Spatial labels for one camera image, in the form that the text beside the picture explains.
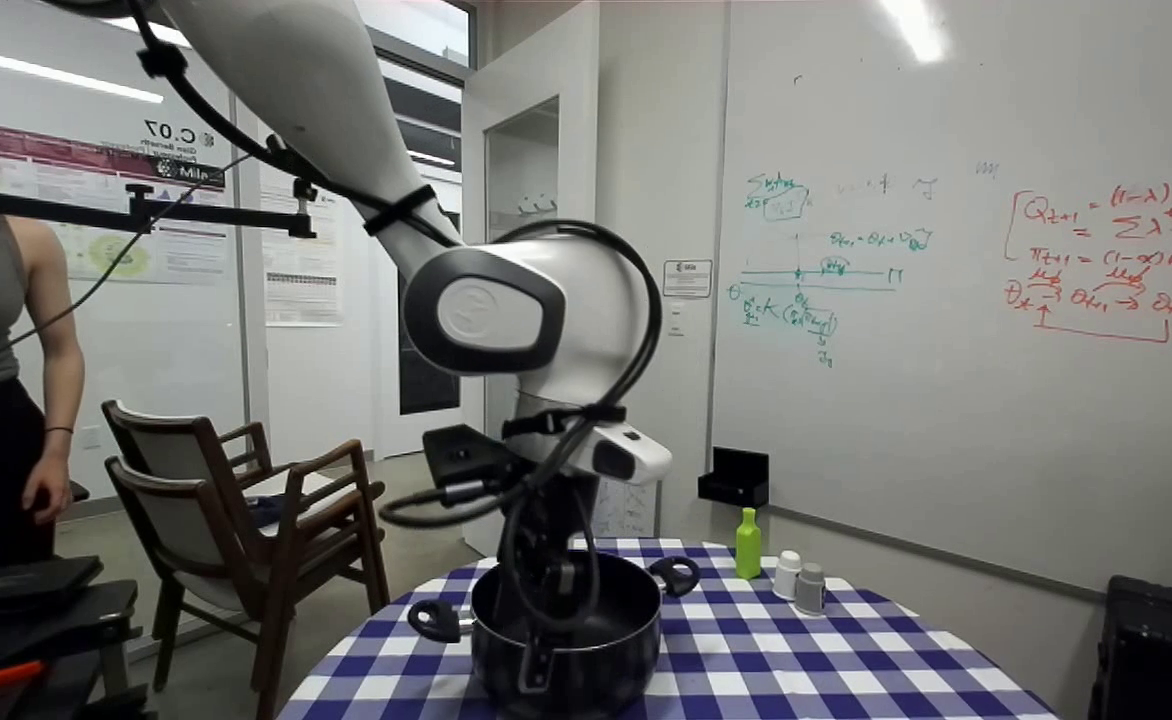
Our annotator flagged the black suitcase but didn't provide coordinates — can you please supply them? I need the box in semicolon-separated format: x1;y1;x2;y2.
1082;572;1172;720

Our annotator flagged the green plastic bottle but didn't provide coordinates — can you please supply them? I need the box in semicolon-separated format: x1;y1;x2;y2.
731;506;768;585

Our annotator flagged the black orange bar clamp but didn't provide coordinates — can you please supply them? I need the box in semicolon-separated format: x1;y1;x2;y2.
0;655;52;699

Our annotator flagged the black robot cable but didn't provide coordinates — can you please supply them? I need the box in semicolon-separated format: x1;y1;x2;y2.
377;213;668;537

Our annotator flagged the black boom pole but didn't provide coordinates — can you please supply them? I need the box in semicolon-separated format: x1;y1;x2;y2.
0;179;322;243

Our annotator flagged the small paper wall sign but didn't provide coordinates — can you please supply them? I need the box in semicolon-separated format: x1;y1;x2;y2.
657;257;718;305

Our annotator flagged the black cooking pot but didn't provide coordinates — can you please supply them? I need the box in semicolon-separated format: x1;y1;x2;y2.
405;547;708;720

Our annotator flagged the white shaker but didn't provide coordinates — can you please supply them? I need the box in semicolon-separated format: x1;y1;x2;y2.
768;547;808;604

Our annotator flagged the black whiteboard eraser box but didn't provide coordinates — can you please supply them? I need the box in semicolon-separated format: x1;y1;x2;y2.
692;445;770;513

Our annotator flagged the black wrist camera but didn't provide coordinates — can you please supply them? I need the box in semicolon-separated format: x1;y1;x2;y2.
418;419;523;498

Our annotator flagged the wall whiteboard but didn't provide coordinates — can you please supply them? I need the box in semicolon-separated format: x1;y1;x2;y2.
708;0;1172;599

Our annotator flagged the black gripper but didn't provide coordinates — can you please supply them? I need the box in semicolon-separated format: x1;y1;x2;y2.
517;463;607;632

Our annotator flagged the white door with window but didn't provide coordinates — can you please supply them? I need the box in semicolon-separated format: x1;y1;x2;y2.
454;0;607;562

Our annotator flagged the blue white checkered tablecloth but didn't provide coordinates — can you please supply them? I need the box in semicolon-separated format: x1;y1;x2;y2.
277;537;1062;720

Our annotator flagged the black workbench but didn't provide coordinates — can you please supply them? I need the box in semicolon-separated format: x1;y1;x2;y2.
0;552;153;720

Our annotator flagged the grey shaker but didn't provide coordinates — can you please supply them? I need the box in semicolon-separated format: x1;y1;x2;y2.
793;565;833;620

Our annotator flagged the wooden armchair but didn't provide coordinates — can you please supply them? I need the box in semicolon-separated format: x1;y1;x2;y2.
99;435;397;720
97;398;386;539

